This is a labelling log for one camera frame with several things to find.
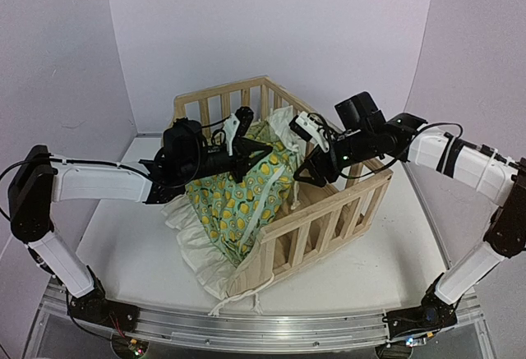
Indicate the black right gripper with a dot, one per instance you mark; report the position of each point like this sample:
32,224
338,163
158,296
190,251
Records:
314,163

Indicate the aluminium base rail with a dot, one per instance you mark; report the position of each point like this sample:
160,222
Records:
57,333

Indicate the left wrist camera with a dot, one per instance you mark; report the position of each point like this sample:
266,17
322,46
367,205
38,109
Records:
236,125

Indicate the lemon print bed cushion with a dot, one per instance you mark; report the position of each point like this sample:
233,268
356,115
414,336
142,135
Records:
219,221

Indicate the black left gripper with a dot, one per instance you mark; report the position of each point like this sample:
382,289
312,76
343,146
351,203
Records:
248,144

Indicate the wooden pet bed frame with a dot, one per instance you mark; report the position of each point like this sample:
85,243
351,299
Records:
326,218

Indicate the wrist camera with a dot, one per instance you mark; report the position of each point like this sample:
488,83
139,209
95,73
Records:
311,126
236,125

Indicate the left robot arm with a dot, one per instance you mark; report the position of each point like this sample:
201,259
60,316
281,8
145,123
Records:
50,199

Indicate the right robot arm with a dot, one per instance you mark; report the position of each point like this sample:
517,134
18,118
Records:
497,181

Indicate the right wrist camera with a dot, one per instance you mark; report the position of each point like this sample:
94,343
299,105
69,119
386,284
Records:
311,126

